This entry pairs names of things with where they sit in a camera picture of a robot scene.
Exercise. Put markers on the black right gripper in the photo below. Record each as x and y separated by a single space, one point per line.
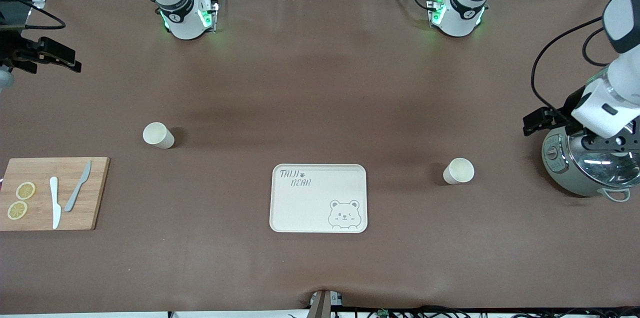
15 51

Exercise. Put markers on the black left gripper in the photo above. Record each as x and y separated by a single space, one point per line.
564 110

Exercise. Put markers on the white plastic cup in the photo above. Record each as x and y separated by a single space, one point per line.
459 171
158 135

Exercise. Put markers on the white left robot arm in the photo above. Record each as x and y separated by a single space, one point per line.
465 8

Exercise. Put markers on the cream bear print tray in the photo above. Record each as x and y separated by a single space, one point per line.
310 208

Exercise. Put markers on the green electric cooking pot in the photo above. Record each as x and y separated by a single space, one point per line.
560 168

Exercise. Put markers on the glass pot lid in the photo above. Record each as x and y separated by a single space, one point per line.
600 165

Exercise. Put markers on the wooden cutting board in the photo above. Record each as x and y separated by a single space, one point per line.
40 168

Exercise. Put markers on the grey plastic knife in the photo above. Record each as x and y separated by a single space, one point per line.
76 190

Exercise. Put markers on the yellow lemon slice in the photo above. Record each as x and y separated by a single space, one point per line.
25 191
17 210

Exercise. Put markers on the white plastic knife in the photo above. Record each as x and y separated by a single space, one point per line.
55 203

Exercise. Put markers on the brown table cover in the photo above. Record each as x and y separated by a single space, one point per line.
300 83

